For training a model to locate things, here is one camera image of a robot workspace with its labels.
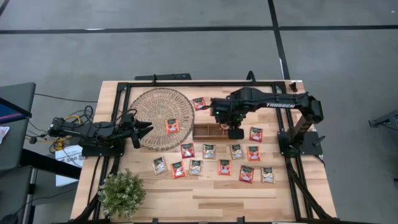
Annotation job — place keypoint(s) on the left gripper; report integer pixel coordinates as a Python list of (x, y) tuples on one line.
[(136, 137)]

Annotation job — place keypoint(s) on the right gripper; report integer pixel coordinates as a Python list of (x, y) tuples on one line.
[(230, 113)]

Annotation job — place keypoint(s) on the red strawberry tea packet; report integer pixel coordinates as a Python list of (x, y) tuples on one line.
[(187, 151), (246, 174), (199, 104), (256, 134)]

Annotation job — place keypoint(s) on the beige herbal tea packet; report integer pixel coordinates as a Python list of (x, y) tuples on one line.
[(237, 152), (196, 168), (160, 165), (267, 175), (209, 152)]

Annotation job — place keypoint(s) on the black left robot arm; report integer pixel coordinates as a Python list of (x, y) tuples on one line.
[(93, 130)]

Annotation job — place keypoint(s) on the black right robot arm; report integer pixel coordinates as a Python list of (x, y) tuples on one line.
[(255, 96)]

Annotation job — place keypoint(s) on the wooden tea organizer box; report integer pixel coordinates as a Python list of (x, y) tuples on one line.
[(205, 137)]

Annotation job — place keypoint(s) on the round woven straw placemat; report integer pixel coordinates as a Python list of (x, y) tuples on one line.
[(155, 105)]

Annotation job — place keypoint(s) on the flat black bar device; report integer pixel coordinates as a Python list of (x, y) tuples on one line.
[(168, 76)]

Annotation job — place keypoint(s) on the small dark brown block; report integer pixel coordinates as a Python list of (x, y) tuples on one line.
[(293, 87)]

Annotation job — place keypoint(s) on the artificial green potted plant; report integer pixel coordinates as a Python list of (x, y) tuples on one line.
[(121, 194)]

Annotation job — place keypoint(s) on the white printed paper sheet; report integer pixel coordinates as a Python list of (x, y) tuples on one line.
[(66, 155)]

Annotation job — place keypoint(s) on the plain white paper sheet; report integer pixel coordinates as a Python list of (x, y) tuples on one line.
[(63, 180)]

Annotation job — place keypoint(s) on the black floor beam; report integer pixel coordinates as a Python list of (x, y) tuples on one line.
[(46, 161)]

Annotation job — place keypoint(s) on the dark grey desk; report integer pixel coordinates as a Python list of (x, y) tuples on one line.
[(14, 193), (15, 93)]

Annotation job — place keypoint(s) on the laptop with blue screen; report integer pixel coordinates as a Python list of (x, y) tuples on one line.
[(9, 113)]

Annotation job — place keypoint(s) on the small white paper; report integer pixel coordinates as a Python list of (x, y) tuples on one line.
[(3, 133)]

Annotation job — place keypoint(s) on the black computer mouse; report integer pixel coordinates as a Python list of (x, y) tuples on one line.
[(7, 219)]

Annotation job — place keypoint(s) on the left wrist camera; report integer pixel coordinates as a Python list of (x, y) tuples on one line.
[(127, 119)]

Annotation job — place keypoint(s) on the black frame clamp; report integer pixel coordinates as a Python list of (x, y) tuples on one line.
[(251, 77)]

